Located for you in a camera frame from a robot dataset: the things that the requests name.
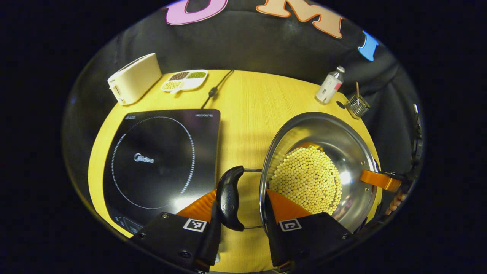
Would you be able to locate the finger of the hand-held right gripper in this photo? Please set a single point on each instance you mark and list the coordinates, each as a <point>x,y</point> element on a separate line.
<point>376,179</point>

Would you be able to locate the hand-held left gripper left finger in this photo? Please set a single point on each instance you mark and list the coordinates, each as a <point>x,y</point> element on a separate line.
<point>171,236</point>

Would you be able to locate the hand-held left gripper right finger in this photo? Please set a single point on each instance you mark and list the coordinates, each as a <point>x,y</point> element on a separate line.
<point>304,236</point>

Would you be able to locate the stainless steel pot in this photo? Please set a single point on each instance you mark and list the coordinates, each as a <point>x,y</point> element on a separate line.
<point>342,152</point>

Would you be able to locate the black induction cooktop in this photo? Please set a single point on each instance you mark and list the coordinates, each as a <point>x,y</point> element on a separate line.
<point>152,144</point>

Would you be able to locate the pile of yellow soybeans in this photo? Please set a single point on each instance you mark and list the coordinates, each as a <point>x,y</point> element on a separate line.
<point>304,179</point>

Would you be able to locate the small black disc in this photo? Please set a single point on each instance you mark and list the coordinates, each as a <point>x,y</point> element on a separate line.
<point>340,104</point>

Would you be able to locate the wooden stick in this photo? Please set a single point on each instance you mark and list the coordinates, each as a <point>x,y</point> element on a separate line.
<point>357,91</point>

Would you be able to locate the white plastic bottle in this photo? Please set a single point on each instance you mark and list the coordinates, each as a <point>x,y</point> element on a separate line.
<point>330,85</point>

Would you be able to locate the white divided bean dish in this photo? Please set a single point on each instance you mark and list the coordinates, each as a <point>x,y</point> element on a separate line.
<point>184,80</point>

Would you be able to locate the white toaster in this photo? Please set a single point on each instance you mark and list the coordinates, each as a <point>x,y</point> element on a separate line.
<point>135,80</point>

